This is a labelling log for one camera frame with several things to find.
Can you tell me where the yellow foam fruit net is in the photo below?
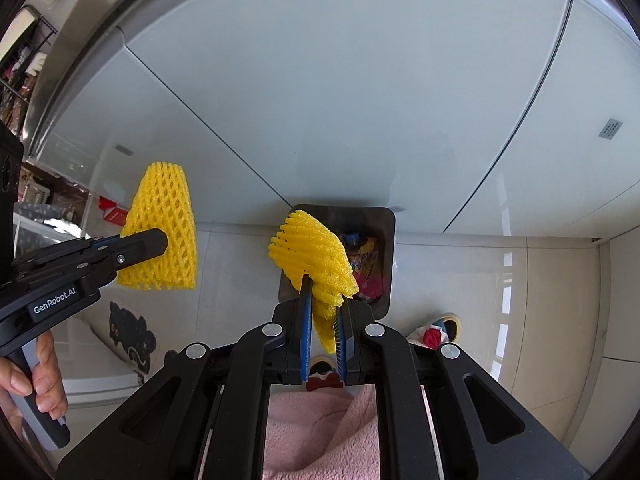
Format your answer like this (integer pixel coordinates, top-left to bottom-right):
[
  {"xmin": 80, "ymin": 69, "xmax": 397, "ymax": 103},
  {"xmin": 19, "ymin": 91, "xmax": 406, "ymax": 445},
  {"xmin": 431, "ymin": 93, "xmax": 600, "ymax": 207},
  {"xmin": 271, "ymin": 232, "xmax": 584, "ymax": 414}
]
[{"xmin": 268, "ymin": 209, "xmax": 359, "ymax": 354}]

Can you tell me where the pink snack bag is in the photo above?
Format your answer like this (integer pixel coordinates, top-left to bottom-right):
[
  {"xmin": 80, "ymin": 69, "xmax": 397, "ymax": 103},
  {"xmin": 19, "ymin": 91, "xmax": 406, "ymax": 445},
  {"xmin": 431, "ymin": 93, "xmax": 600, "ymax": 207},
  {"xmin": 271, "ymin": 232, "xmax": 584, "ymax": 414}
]
[{"xmin": 352, "ymin": 252, "xmax": 383, "ymax": 302}]

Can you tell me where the red snack wrapper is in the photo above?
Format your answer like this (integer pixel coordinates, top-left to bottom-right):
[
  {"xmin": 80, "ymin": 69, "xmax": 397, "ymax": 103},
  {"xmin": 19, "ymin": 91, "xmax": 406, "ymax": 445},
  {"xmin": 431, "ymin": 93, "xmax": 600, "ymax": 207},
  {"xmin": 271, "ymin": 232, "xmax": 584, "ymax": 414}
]
[{"xmin": 344, "ymin": 233, "xmax": 378, "ymax": 278}]

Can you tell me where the black trash bin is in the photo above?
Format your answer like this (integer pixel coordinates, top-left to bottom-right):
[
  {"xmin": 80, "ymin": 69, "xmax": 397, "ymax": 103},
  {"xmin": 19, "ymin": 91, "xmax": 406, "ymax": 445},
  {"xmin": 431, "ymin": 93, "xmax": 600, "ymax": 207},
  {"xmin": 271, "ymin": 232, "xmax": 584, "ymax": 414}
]
[{"xmin": 294, "ymin": 204, "xmax": 396, "ymax": 320}]

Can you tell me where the person's left hand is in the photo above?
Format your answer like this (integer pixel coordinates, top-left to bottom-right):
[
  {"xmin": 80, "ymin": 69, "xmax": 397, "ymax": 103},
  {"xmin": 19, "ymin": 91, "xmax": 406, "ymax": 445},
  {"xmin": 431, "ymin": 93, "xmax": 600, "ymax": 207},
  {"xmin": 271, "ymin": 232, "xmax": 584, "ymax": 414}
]
[{"xmin": 0, "ymin": 330, "xmax": 68, "ymax": 440}]

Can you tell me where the red box on floor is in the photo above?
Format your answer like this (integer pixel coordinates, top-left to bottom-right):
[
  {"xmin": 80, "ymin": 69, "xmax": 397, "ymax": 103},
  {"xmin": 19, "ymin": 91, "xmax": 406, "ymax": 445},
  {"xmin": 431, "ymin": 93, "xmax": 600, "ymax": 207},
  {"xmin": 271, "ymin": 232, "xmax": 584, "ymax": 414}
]
[{"xmin": 98, "ymin": 196, "xmax": 128, "ymax": 228}]

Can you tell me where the red slipper shoe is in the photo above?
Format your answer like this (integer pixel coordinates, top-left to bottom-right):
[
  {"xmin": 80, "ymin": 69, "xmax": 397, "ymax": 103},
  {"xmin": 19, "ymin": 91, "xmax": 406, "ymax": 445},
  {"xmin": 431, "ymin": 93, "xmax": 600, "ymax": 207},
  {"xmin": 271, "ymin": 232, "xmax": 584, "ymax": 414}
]
[{"xmin": 305, "ymin": 356, "xmax": 344, "ymax": 391}]

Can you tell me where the pink fleece garment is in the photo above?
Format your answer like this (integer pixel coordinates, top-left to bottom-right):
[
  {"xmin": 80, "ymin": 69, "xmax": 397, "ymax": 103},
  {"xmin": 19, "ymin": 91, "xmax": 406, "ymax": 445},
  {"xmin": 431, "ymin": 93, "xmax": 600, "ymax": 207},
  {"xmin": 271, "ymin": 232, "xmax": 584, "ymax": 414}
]
[{"xmin": 262, "ymin": 385, "xmax": 381, "ymax": 479}]

